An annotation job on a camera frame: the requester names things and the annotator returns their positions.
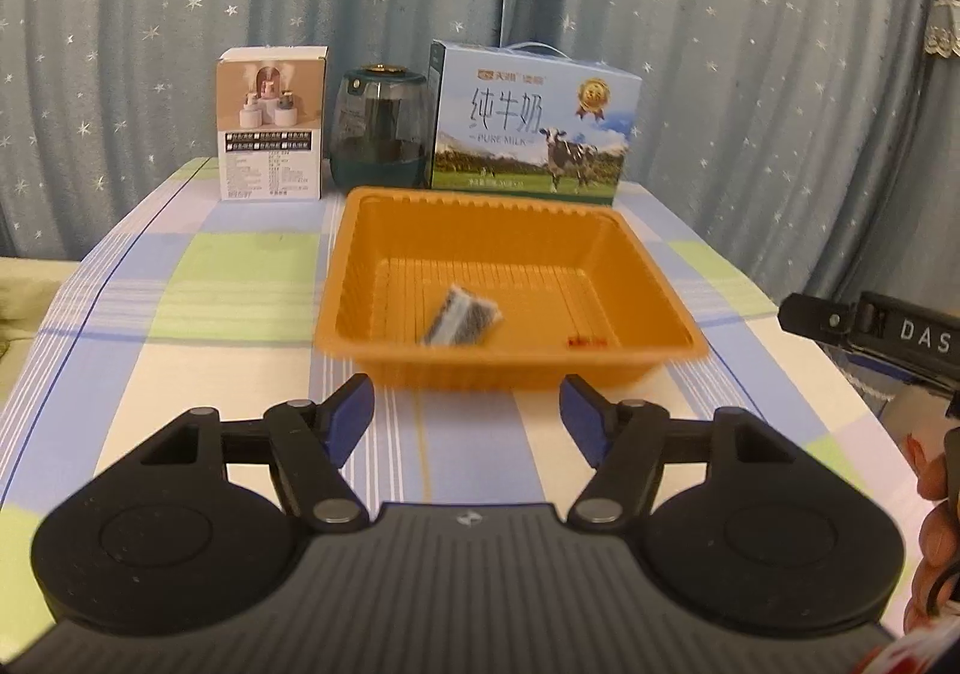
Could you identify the orange plastic tray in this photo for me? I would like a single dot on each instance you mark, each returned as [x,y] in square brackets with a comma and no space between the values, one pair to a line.
[390,314]

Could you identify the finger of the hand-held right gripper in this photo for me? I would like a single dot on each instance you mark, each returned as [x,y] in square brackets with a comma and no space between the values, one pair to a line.
[814,318]

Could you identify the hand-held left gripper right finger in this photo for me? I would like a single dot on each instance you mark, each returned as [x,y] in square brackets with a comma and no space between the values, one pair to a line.
[583,413]

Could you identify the person's right hand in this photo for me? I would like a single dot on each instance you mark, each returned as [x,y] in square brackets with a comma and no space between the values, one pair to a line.
[941,554]

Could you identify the blue milk carton box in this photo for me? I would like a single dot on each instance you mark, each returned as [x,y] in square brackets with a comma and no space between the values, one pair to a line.
[525,134]

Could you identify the lace trimmed cloth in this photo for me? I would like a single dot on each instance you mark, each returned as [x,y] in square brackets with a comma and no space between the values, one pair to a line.
[943,21]

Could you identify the small clear snack packet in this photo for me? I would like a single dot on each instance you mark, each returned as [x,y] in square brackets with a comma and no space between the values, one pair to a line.
[459,318]

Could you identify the humidifier product box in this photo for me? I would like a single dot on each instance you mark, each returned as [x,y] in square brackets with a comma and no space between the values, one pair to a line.
[270,134]

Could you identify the small red wrapper piece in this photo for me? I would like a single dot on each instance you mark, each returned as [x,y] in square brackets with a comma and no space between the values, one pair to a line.
[586,342]

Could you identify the blue star curtain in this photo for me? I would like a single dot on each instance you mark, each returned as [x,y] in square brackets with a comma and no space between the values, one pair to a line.
[675,6]

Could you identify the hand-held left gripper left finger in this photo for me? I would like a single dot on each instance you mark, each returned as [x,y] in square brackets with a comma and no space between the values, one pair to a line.
[351,411]

